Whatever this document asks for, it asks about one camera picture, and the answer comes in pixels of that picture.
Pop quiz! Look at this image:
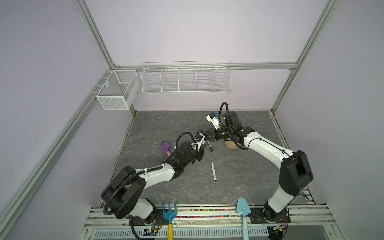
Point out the white whiteboard marker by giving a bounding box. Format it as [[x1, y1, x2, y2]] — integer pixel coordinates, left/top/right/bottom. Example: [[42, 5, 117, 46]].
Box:
[[211, 162, 217, 182]]

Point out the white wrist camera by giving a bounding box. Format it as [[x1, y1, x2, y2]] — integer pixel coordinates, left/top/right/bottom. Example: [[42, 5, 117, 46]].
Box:
[[193, 133, 206, 153], [206, 112, 221, 130]]

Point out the white mesh box basket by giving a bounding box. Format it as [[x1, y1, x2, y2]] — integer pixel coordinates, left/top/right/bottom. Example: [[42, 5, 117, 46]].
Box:
[[96, 70, 140, 111]]

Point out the white perforated cable duct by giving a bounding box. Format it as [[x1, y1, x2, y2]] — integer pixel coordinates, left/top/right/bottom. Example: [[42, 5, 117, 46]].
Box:
[[93, 227, 269, 240]]

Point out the blue garden fork yellow handle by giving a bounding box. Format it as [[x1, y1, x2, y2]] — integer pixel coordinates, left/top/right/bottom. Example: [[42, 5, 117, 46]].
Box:
[[163, 201, 178, 240]]

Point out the white wire shelf basket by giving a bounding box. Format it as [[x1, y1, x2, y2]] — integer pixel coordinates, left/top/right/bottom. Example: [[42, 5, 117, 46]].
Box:
[[141, 61, 232, 94]]

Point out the aluminium front rail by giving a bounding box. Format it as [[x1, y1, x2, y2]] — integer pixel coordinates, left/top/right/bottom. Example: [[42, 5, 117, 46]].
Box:
[[85, 205, 336, 229]]

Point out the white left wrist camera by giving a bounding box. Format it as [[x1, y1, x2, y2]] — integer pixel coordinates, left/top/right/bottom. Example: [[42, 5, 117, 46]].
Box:
[[193, 133, 206, 153]]

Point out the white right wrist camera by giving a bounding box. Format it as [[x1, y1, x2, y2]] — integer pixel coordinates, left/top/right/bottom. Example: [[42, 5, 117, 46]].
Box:
[[206, 112, 221, 130]]

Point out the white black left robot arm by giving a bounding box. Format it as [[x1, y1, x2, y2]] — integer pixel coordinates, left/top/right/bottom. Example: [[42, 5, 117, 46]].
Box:
[[101, 132, 206, 221]]

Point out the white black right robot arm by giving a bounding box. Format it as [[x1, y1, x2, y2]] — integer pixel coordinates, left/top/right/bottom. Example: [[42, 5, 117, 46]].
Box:
[[204, 102, 314, 223]]

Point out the potted green plant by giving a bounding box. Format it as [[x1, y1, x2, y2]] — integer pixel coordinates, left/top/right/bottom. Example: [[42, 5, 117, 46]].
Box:
[[225, 141, 239, 150]]

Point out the light blue garden trowel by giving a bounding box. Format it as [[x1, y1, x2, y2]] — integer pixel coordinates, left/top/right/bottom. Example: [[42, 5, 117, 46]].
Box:
[[236, 198, 252, 240]]

